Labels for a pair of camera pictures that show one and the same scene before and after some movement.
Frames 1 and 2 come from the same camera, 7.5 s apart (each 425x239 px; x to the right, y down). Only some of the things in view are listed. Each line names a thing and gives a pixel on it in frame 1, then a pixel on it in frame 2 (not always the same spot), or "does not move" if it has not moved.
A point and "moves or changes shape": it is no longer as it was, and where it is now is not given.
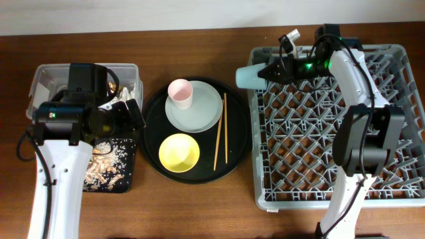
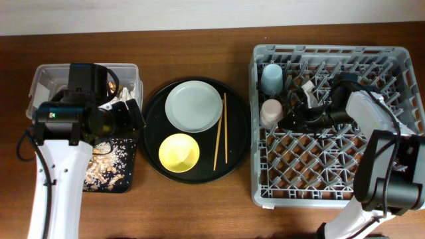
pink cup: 181,92 to 271,113
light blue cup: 247,78 moves or changes shape
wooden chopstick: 226,128 does not move
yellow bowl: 178,153 does not move
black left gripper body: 121,121 does not move
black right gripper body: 303,68 to 313,118
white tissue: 127,93 does not move
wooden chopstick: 218,137 does not move
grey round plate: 205,112 does not move
